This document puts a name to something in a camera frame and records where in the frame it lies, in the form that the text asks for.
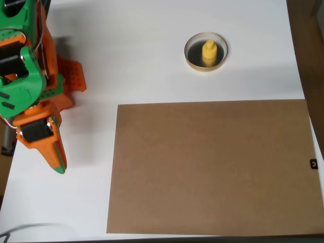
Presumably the small yellow plastic piece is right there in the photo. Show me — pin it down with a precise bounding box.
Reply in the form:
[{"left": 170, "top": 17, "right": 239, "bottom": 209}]
[{"left": 201, "top": 39, "right": 218, "bottom": 68}]

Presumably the round dish with gold rim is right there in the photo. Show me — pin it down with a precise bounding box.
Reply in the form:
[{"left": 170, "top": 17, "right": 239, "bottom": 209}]
[{"left": 184, "top": 31, "right": 228, "bottom": 72}]

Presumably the grey metal table leg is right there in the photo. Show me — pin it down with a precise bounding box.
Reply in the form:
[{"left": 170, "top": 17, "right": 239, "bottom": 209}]
[{"left": 2, "top": 126, "right": 18, "bottom": 156}]

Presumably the brown cardboard mat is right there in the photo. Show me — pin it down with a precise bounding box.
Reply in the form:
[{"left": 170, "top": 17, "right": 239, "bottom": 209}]
[{"left": 106, "top": 99, "right": 324, "bottom": 235}]

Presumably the thin dark cable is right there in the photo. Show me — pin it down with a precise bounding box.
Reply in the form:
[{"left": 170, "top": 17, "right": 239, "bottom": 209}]
[{"left": 0, "top": 222, "right": 61, "bottom": 243}]

